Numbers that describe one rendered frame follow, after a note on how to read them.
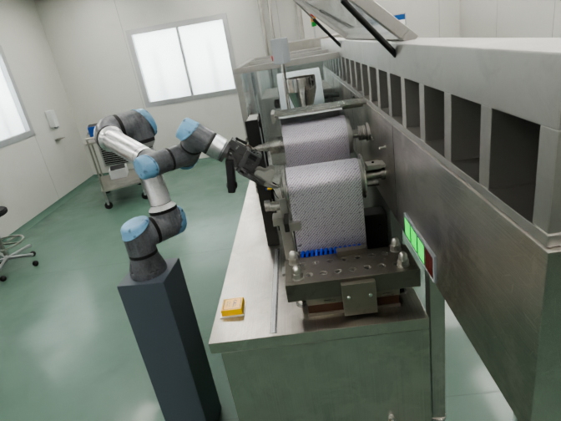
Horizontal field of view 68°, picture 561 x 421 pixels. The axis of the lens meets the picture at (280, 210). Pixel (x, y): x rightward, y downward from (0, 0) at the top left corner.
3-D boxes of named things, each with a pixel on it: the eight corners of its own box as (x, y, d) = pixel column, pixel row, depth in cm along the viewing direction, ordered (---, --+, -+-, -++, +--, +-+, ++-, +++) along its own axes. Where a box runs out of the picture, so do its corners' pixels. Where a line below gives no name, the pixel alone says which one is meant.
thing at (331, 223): (298, 254, 143) (290, 205, 136) (366, 245, 141) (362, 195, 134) (298, 255, 142) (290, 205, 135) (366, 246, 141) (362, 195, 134)
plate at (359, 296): (344, 311, 128) (340, 281, 123) (376, 308, 127) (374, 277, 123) (345, 317, 125) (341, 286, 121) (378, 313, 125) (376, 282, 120)
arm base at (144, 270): (124, 282, 169) (117, 261, 165) (139, 263, 183) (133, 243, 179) (159, 279, 167) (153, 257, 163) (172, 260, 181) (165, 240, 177)
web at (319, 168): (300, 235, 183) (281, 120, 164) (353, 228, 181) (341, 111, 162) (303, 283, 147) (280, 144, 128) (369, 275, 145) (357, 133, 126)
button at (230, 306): (224, 304, 143) (223, 298, 142) (245, 301, 143) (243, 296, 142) (222, 317, 137) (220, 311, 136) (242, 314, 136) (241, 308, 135)
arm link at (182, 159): (159, 159, 140) (166, 139, 132) (188, 149, 147) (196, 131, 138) (172, 177, 139) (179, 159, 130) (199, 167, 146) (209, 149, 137)
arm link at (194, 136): (182, 127, 136) (189, 110, 130) (211, 144, 139) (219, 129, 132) (171, 143, 132) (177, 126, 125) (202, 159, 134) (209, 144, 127)
